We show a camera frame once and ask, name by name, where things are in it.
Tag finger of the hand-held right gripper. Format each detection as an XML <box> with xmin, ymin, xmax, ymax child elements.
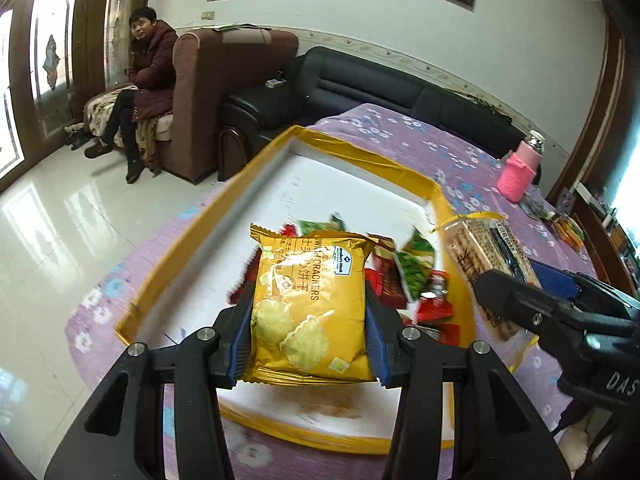
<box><xmin>527</xmin><ymin>258</ymin><xmax>582</xmax><ymax>303</ymax></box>
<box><xmin>472</xmin><ymin>269</ymin><xmax>576</xmax><ymax>336</ymax></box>

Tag pink knit-sleeved bottle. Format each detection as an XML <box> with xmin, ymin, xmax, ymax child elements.
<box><xmin>497</xmin><ymin>130</ymin><xmax>546</xmax><ymax>204</ymax></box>

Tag black leather sofa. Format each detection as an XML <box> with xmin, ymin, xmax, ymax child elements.
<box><xmin>217</xmin><ymin>46</ymin><xmax>542</xmax><ymax>186</ymax></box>

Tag wooden cabinet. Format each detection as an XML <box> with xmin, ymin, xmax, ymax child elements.
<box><xmin>572</xmin><ymin>182</ymin><xmax>640</xmax><ymax>301</ymax></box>

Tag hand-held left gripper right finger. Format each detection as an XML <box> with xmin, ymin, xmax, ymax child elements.
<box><xmin>364</xmin><ymin>280</ymin><xmax>573</xmax><ymax>480</ymax></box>

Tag patterned blanket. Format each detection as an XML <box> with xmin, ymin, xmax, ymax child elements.
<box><xmin>82</xmin><ymin>89</ymin><xmax>173</xmax><ymax>161</ymax></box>

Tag person's right hand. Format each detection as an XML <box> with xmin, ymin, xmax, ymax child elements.
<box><xmin>552</xmin><ymin>410</ymin><xmax>608</xmax><ymax>476</ymax></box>

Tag yellow cracker packet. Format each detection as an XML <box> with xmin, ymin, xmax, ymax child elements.
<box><xmin>239</xmin><ymin>223</ymin><xmax>379</xmax><ymax>386</ymax></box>

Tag pile of snack packets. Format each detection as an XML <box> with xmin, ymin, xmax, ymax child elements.
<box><xmin>227</xmin><ymin>212</ymin><xmax>461</xmax><ymax>346</ymax></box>

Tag brown armchair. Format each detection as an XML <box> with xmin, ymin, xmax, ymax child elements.
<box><xmin>150</xmin><ymin>27</ymin><xmax>300</xmax><ymax>186</ymax></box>

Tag clear-wrapped biscuit packet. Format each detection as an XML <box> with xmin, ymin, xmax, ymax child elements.
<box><xmin>432</xmin><ymin>211</ymin><xmax>543</xmax><ymax>343</ymax></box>

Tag yellow-edged white tray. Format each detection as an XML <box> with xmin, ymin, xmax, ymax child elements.
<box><xmin>114</xmin><ymin>125</ymin><xmax>538</xmax><ymax>456</ymax></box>

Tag television screen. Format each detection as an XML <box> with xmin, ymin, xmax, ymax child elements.
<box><xmin>607</xmin><ymin>175</ymin><xmax>640</xmax><ymax>261</ymax></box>

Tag dark shoes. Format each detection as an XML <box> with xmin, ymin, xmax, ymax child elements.
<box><xmin>64</xmin><ymin>122</ymin><xmax>91</xmax><ymax>151</ymax></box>

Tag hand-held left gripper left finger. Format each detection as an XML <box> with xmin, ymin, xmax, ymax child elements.
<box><xmin>44</xmin><ymin>287</ymin><xmax>256</xmax><ymax>480</ymax></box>

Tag wooden glass door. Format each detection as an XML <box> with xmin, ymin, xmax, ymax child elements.
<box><xmin>0</xmin><ymin>0</ymin><xmax>156</xmax><ymax>191</ymax></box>

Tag orange snack packet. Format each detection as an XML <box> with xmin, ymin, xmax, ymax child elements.
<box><xmin>552</xmin><ymin>214</ymin><xmax>586</xmax><ymax>253</ymax></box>

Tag wooden wall frame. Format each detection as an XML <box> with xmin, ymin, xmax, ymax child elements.
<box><xmin>547</xmin><ymin>7</ymin><xmax>628</xmax><ymax>206</ymax></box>

